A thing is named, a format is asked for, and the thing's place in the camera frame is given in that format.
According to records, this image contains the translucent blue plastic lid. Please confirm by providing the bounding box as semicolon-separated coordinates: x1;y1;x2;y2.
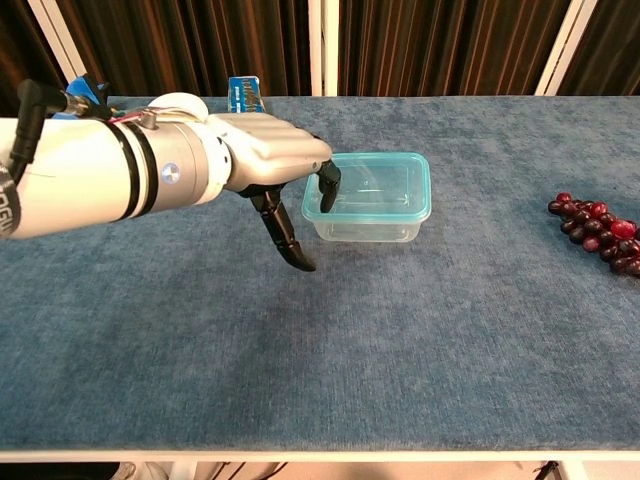
300;151;433;226

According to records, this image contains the blue cling film box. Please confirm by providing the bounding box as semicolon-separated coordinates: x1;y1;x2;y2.
227;75;266;114

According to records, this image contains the blue fabric table cover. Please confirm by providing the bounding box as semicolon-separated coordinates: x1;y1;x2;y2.
0;94;640;454

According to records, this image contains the clear plastic food container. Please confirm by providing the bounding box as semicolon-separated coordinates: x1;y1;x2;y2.
301;152;432;245

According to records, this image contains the blue cloth with black trim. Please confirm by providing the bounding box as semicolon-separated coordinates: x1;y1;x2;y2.
52;73;111;121

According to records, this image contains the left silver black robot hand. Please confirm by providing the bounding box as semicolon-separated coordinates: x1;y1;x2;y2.
209;112;343;274

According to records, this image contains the dark brown curtain panel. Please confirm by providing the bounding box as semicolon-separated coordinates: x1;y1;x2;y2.
557;0;640;96
49;0;314;97
0;0;67;120
338;0;572;97

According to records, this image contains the bunch of dark red grapes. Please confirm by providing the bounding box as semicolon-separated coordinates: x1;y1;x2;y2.
546;192;640;280

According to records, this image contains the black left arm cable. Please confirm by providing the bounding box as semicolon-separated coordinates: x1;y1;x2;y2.
8;78;114;174

